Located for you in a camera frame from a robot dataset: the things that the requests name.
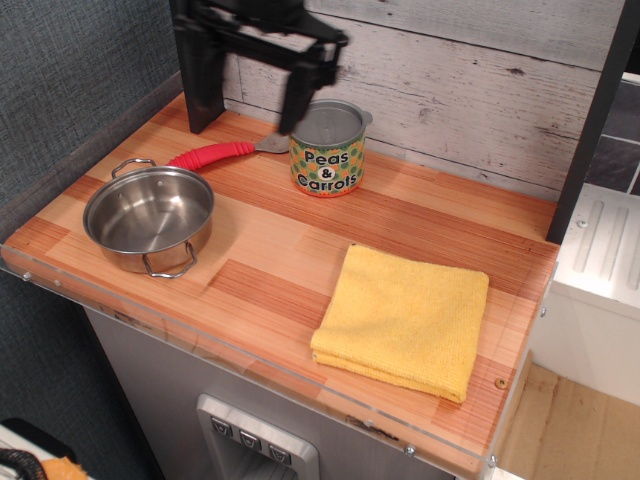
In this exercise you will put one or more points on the black orange object bottom left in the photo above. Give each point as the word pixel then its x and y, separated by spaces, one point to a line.
pixel 28 452

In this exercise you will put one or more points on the right dark vertical post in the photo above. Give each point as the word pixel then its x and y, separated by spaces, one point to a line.
pixel 611 75

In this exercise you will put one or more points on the silver dispenser button panel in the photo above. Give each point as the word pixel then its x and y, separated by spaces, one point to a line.
pixel 242 446

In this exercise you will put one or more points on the clear acrylic edge guard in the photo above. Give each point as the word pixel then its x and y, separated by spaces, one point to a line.
pixel 274 348

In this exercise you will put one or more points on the folded yellow cloth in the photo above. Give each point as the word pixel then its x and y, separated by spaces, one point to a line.
pixel 407 323

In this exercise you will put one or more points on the left dark vertical post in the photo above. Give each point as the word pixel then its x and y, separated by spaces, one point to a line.
pixel 202 63

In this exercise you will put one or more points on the peas and carrots can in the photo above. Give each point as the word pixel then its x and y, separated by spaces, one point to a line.
pixel 327 148

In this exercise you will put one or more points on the dark vertical post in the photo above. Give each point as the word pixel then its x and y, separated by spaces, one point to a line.
pixel 611 75
pixel 202 63

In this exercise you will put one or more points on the grey toy fridge cabinet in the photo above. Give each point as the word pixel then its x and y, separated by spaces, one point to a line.
pixel 162 384

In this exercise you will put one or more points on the red handled metal spoon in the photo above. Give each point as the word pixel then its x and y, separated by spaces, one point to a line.
pixel 203 156

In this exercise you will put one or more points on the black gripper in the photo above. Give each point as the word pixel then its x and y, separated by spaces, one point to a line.
pixel 282 34

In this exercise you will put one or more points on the white toy sink unit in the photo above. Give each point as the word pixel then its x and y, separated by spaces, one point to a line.
pixel 587 328

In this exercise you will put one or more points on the small steel pot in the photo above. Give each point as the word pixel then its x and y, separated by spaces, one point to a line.
pixel 151 219

